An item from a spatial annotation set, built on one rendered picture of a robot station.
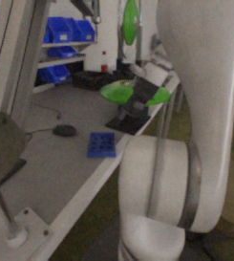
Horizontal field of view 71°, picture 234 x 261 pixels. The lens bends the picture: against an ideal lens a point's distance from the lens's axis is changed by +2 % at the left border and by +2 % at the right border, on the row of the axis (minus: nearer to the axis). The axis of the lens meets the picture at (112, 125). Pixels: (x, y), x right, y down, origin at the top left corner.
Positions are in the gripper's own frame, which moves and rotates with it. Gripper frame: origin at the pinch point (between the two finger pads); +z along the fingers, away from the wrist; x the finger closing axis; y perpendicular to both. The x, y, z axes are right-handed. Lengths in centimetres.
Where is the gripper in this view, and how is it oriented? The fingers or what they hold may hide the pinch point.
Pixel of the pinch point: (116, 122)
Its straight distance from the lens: 58.4
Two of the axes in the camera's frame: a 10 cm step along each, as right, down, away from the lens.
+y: 8.8, 3.8, 2.8
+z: -4.7, 7.9, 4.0
